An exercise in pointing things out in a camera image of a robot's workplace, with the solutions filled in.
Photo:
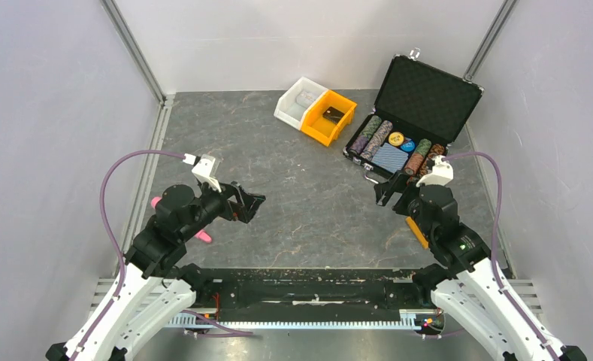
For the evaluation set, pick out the yellow leather card holder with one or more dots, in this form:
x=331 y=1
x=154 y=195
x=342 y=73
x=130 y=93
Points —
x=417 y=232

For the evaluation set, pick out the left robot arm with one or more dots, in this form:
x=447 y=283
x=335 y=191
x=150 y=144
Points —
x=150 y=289

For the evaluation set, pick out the yellow dealer button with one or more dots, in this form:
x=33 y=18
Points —
x=396 y=139

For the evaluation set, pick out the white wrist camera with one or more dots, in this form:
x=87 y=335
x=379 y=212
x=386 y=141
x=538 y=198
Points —
x=440 y=172
x=204 y=169

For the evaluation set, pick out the blue dealer button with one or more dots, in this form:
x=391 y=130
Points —
x=408 y=146

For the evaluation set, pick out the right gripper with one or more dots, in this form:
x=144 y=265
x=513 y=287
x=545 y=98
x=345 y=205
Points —
x=398 y=183

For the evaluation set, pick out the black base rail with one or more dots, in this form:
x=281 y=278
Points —
x=312 y=295

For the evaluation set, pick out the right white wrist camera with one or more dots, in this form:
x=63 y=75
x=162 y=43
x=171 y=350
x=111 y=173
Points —
x=440 y=172

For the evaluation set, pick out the yellow plastic bin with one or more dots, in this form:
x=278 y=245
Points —
x=322 y=130

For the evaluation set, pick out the white plastic bin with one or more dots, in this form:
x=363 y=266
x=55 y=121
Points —
x=288 y=111

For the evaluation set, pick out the dark card in yellow bin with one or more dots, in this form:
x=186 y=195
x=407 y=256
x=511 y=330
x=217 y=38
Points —
x=333 y=115

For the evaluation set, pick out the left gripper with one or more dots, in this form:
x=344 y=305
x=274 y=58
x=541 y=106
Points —
x=252 y=201

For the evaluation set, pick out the clear item in white bin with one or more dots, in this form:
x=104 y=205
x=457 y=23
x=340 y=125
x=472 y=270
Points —
x=305 y=98

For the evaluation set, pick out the black poker chip case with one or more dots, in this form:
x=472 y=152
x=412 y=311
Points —
x=427 y=105

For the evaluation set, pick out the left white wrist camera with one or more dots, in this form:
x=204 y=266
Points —
x=204 y=169

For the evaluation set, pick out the pink cylindrical toy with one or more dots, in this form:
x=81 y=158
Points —
x=201 y=235

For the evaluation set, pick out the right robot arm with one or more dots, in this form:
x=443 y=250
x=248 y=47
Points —
x=466 y=283

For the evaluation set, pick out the blue playing card deck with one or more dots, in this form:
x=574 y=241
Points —
x=390 y=158

